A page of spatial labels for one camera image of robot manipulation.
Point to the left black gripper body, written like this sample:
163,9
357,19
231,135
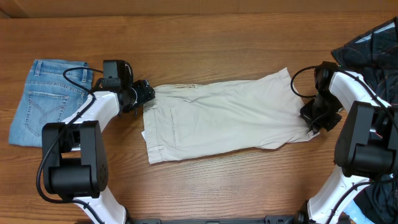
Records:
143,92

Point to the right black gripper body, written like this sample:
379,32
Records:
321,111

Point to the beige cotton shorts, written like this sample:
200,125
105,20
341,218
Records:
192,120

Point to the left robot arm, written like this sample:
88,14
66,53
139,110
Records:
74,166

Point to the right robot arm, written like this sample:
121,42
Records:
366,148

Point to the black printed jersey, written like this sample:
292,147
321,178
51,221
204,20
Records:
374,55

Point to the folded blue denim jeans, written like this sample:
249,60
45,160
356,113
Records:
48,98

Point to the light blue garment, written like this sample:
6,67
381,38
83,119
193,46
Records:
354,212

